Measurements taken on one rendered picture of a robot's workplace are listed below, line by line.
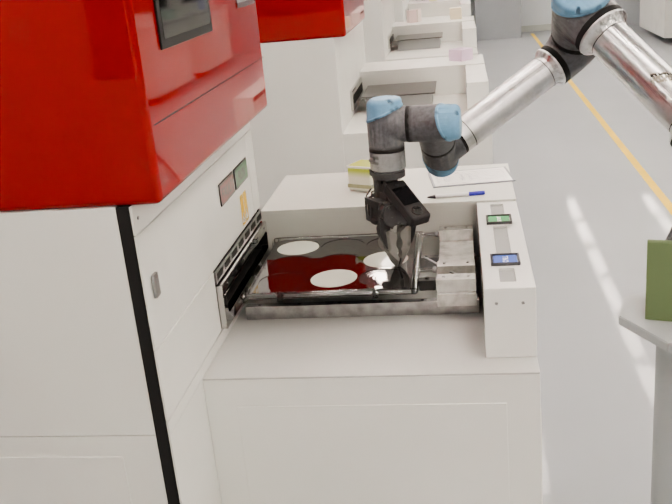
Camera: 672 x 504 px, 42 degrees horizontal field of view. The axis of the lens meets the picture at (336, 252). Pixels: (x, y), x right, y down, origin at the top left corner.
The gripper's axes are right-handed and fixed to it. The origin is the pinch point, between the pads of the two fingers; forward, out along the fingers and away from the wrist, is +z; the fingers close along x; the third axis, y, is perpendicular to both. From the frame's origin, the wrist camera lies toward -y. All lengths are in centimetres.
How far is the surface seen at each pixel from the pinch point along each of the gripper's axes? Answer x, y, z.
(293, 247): 12.3, 28.5, 1.4
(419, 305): 1.0, -8.8, 7.1
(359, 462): 26.1, -24.6, 27.6
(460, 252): -18.4, 3.6, 3.3
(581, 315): -150, 107, 91
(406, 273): 0.9, -4.2, 1.3
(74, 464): 76, -14, 15
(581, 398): -101, 54, 91
